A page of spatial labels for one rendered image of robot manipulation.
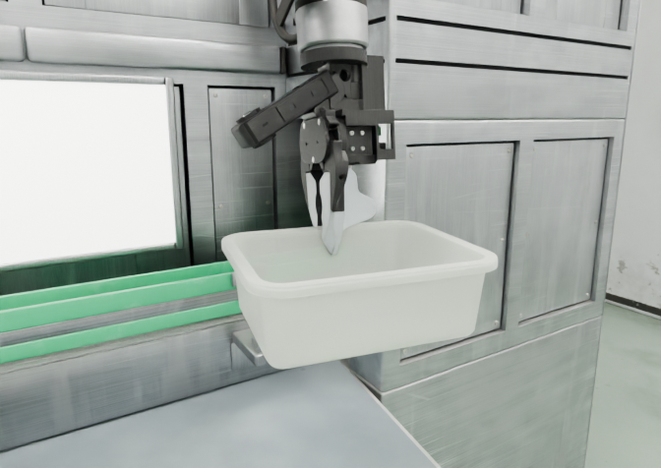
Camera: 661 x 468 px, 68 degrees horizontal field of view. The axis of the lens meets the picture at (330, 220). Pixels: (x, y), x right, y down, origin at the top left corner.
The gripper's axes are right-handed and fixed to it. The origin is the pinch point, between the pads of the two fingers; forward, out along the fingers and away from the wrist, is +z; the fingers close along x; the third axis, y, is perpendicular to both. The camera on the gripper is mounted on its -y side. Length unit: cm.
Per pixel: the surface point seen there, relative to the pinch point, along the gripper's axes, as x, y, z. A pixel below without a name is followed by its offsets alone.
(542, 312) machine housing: 32, 68, 27
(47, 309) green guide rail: 36.9, -30.5, 11.1
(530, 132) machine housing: 25, 57, -13
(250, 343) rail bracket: 33.3, -0.4, 21.4
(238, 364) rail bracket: 39.6, -1.3, 27.2
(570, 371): 34, 79, 45
